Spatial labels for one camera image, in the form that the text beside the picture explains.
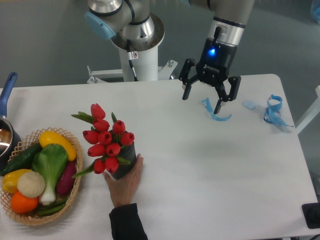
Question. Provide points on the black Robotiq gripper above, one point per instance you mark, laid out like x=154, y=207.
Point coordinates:
x=216, y=62

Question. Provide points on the woven wicker basket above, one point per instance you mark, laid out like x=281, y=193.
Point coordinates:
x=30, y=219

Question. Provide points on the small pale blue cap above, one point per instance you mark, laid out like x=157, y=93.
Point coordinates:
x=248, y=104

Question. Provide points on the blue ribbon strip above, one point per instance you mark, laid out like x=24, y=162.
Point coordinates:
x=207, y=104

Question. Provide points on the white garlic bulb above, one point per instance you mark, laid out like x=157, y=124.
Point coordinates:
x=31, y=184

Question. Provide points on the black device at edge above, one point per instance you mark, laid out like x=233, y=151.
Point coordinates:
x=311, y=212

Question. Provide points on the blue object top right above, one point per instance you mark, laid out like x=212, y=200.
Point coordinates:
x=315, y=9

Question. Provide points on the red tulip bouquet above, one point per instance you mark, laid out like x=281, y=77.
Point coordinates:
x=106, y=139

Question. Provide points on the white frame leg right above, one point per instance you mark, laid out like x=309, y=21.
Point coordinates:
x=310, y=113

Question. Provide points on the orange fruit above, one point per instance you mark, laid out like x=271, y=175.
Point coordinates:
x=21, y=204

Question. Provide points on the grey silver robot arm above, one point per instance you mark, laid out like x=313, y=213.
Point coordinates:
x=137, y=33

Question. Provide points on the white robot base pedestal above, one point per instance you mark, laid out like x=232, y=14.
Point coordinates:
x=145, y=64

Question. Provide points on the green bean pods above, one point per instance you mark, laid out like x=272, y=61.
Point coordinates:
x=51, y=209

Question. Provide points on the yellow squash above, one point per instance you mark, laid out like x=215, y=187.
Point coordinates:
x=52, y=137

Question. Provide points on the yellow bell pepper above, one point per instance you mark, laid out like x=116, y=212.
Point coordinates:
x=10, y=180

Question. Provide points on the green bok choy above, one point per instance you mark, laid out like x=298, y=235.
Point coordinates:
x=50, y=163

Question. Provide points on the blue handled saucepan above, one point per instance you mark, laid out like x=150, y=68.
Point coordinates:
x=9, y=138

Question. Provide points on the dark green cucumber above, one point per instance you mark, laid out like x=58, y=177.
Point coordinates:
x=23, y=160

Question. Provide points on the person's hand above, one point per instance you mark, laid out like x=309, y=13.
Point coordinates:
x=123, y=190

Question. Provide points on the black sleeved forearm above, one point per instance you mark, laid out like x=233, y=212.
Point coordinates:
x=126, y=224

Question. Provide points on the purple sweet potato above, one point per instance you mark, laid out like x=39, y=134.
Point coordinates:
x=66, y=181

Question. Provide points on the dark grey ribbed vase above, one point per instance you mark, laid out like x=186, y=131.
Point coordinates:
x=127, y=161

